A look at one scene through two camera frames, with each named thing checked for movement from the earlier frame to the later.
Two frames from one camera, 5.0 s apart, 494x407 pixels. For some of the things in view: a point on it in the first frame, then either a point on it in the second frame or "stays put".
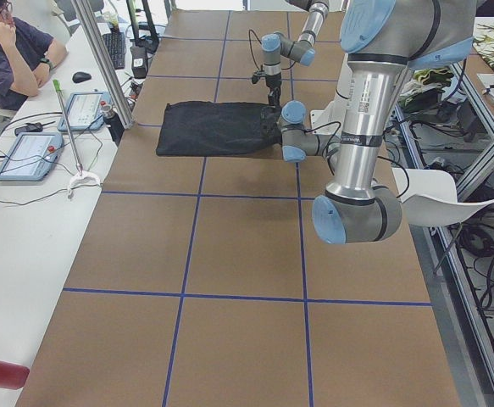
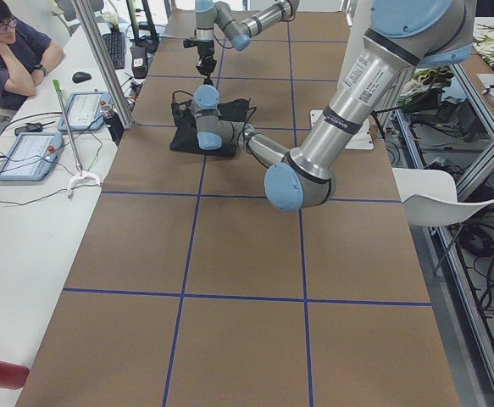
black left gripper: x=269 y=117 → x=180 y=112
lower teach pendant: x=31 y=157 stays put
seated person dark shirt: x=13 y=59 stays put
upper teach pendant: x=83 y=111 stays put
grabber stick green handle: x=79 y=175 stays put
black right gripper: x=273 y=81 → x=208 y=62
